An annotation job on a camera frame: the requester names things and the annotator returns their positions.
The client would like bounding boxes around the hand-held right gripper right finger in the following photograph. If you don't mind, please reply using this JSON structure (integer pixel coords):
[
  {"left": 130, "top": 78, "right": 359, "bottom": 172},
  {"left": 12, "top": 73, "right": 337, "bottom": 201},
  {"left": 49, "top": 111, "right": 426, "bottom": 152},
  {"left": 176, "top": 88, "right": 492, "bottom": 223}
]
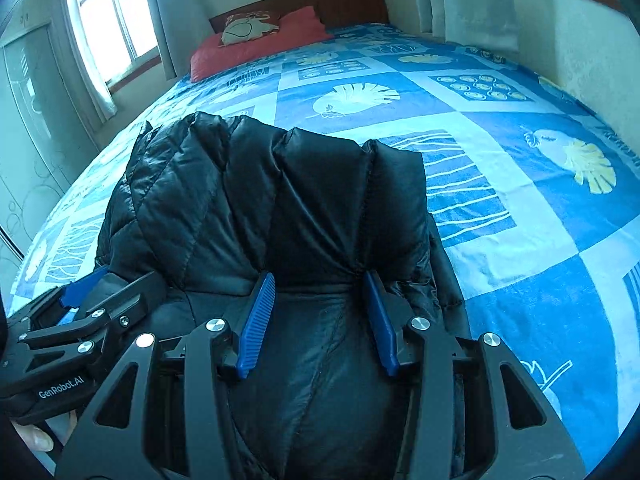
[{"left": 362, "top": 270, "right": 587, "bottom": 480}]

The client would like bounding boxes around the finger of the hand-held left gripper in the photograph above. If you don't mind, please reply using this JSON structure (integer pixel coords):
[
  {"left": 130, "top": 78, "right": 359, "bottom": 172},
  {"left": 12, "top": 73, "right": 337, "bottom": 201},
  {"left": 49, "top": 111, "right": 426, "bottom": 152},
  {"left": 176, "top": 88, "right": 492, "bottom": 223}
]
[
  {"left": 7, "top": 265, "right": 111, "bottom": 333},
  {"left": 17, "top": 270, "right": 168, "bottom": 361}
]

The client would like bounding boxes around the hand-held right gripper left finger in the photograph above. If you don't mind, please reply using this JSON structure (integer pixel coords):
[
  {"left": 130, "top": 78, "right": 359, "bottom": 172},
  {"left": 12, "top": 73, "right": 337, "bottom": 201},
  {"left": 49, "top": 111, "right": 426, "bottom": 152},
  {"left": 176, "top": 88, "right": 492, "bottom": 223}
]
[{"left": 55, "top": 271, "right": 277, "bottom": 480}]

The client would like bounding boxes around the black puffer jacket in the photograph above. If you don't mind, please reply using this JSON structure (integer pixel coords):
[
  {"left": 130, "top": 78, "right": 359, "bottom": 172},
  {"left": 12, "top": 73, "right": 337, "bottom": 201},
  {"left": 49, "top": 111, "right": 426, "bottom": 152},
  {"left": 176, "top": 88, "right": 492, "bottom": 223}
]
[{"left": 92, "top": 111, "right": 472, "bottom": 480}]

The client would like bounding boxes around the person's left hand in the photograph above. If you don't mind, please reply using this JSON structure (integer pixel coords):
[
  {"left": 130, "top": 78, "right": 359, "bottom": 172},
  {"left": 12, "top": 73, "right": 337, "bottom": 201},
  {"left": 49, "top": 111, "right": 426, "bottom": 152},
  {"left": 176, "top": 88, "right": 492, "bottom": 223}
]
[{"left": 11, "top": 421, "right": 55, "bottom": 454}]

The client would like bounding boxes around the blue patterned bedsheet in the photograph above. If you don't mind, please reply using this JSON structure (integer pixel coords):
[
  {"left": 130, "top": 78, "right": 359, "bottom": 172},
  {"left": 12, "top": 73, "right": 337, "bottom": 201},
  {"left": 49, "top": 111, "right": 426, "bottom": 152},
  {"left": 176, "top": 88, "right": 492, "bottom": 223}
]
[{"left": 10, "top": 22, "right": 640, "bottom": 471}]

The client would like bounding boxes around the glass door wardrobe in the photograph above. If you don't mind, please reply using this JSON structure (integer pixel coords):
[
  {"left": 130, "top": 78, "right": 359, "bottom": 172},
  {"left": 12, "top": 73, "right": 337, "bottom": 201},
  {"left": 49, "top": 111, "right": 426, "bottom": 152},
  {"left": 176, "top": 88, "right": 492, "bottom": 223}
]
[{"left": 0, "top": 20, "right": 101, "bottom": 263}]

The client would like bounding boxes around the sheer white curtain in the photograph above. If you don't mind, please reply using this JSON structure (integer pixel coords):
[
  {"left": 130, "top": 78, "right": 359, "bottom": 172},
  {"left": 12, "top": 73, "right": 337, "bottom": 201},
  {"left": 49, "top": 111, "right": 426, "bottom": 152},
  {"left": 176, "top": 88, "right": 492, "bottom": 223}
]
[{"left": 54, "top": 0, "right": 119, "bottom": 122}]

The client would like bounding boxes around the red quilted pillow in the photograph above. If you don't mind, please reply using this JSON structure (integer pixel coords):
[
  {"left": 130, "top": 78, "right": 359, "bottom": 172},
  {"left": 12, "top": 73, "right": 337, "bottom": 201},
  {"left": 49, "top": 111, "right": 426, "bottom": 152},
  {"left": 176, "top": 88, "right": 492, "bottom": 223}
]
[{"left": 190, "top": 6, "right": 334, "bottom": 83}]

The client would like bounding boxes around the cream printed pillow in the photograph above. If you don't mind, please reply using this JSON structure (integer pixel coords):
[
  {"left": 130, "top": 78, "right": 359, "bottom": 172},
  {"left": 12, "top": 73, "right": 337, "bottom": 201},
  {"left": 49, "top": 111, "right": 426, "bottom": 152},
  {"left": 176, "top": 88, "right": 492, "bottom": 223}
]
[{"left": 220, "top": 10, "right": 281, "bottom": 47}]

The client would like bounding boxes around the wooden headboard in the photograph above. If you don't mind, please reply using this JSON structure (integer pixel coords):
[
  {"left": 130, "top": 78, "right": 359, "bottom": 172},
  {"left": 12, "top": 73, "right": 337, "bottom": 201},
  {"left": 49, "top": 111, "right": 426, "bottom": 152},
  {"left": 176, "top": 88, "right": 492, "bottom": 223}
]
[{"left": 209, "top": 0, "right": 391, "bottom": 34}]

